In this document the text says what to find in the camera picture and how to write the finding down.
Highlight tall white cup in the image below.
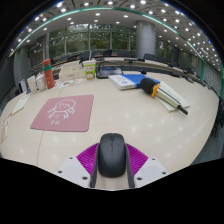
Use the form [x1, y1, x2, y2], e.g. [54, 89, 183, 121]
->
[26, 75, 38, 94]

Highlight green white paper cup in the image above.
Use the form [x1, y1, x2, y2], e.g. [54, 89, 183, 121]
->
[82, 59, 97, 81]

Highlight pink mouse pad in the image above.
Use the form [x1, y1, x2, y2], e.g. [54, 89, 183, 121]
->
[29, 94, 95, 133]

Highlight red drink bottle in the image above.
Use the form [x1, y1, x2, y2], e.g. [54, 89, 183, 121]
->
[41, 58, 56, 90]

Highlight dark desk phone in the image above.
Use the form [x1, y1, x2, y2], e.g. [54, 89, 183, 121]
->
[96, 66, 124, 80]

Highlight colourful sticker sheet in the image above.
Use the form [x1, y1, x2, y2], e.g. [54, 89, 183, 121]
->
[53, 78, 83, 90]

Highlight white booklet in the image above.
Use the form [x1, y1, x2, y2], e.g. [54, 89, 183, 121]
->
[156, 80, 191, 113]

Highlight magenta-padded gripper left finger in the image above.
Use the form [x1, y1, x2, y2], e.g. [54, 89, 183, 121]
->
[54, 142, 101, 189]

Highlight white lidded mug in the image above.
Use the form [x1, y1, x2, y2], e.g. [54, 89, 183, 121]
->
[34, 72, 47, 92]

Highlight ceiling lights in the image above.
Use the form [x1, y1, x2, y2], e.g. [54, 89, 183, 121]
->
[9, 0, 224, 71]

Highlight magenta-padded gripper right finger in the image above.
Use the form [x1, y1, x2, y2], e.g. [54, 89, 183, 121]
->
[124, 143, 168, 189]

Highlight black computer mouse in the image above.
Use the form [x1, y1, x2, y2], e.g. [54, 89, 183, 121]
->
[97, 132, 128, 179]

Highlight long curved conference table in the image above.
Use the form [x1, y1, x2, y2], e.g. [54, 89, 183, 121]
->
[49, 56, 224, 98]

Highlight dark conference chairs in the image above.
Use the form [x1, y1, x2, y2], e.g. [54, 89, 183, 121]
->
[78, 49, 201, 77]

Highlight pale green paper sheet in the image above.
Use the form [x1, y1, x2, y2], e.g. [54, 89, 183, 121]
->
[11, 93, 32, 116]

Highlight black microphone with orange ring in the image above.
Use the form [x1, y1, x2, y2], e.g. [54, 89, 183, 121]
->
[139, 77, 189, 116]

